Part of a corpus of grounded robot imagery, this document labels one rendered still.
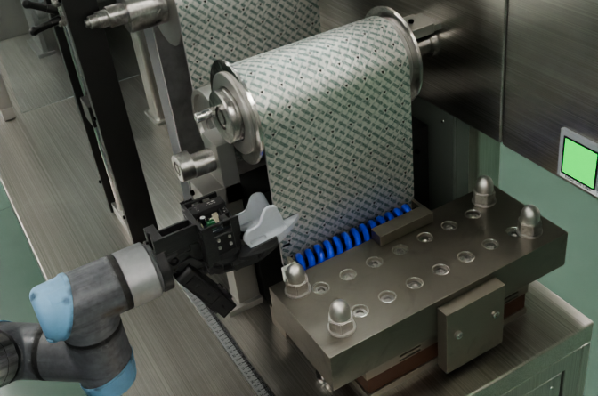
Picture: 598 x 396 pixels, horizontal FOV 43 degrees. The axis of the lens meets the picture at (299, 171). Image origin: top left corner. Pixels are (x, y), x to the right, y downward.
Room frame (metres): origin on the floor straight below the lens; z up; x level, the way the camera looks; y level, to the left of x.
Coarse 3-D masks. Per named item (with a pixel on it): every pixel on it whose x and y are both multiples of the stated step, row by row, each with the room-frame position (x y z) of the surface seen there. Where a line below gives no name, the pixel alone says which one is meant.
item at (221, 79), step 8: (392, 24) 0.99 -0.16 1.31; (400, 32) 0.98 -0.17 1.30; (408, 48) 0.96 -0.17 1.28; (408, 56) 0.95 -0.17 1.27; (216, 80) 0.92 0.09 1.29; (224, 80) 0.89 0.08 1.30; (232, 80) 0.88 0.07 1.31; (216, 88) 0.93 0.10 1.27; (232, 88) 0.87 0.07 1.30; (240, 96) 0.86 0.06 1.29; (240, 104) 0.86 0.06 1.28; (248, 112) 0.85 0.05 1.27; (248, 120) 0.84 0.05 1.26; (248, 128) 0.84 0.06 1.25; (248, 136) 0.85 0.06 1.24; (240, 144) 0.88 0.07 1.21; (248, 144) 0.85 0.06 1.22; (248, 152) 0.86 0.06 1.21
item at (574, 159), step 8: (568, 144) 0.78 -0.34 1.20; (576, 144) 0.77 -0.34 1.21; (568, 152) 0.78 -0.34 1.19; (576, 152) 0.77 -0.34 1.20; (584, 152) 0.76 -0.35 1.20; (592, 152) 0.75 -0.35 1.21; (568, 160) 0.78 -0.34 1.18; (576, 160) 0.77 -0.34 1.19; (584, 160) 0.76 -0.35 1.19; (592, 160) 0.75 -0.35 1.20; (568, 168) 0.78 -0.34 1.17; (576, 168) 0.77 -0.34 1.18; (584, 168) 0.76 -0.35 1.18; (592, 168) 0.75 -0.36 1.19; (576, 176) 0.77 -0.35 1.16; (584, 176) 0.76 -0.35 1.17; (592, 176) 0.75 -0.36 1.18; (592, 184) 0.74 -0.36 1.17
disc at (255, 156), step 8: (216, 64) 0.92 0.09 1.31; (224, 64) 0.90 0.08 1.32; (216, 72) 0.93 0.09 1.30; (224, 72) 0.90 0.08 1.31; (232, 72) 0.88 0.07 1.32; (240, 80) 0.86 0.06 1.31; (240, 88) 0.86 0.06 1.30; (248, 96) 0.84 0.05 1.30; (248, 104) 0.84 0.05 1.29; (256, 112) 0.83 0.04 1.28; (256, 120) 0.83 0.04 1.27; (256, 128) 0.83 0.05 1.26; (256, 136) 0.84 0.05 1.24; (256, 144) 0.84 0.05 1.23; (240, 152) 0.90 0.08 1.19; (256, 152) 0.84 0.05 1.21; (248, 160) 0.87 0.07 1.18; (256, 160) 0.85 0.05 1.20
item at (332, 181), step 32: (352, 128) 0.90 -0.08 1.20; (384, 128) 0.92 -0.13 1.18; (288, 160) 0.85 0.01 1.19; (320, 160) 0.88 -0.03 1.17; (352, 160) 0.90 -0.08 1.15; (384, 160) 0.92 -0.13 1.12; (288, 192) 0.85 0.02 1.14; (320, 192) 0.87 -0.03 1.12; (352, 192) 0.90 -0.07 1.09; (384, 192) 0.92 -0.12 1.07; (320, 224) 0.87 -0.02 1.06; (352, 224) 0.89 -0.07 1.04
